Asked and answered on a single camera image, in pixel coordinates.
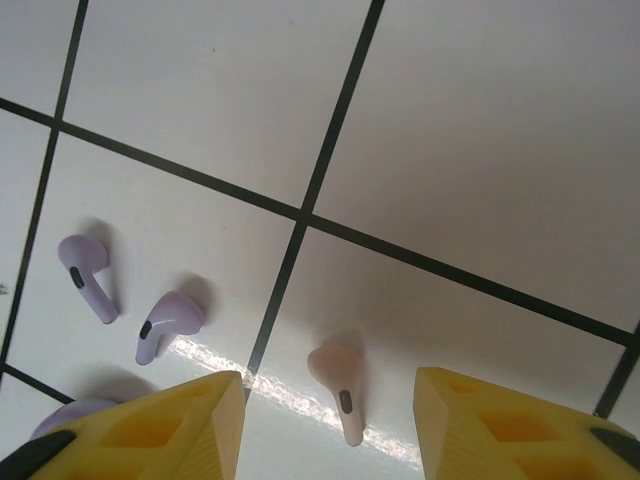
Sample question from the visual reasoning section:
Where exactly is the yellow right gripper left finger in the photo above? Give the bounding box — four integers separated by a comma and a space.
0, 370, 245, 480

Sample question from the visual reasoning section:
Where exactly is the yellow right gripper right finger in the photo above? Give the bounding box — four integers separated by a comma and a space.
416, 367, 640, 480

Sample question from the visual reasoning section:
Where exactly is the purple round charging case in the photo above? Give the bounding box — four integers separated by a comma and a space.
29, 397, 121, 441

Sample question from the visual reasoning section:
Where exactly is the purple earbud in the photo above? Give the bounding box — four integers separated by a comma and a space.
135, 291, 206, 366
58, 233, 120, 325

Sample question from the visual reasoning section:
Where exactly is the pink earbud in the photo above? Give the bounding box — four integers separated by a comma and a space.
306, 344, 365, 447

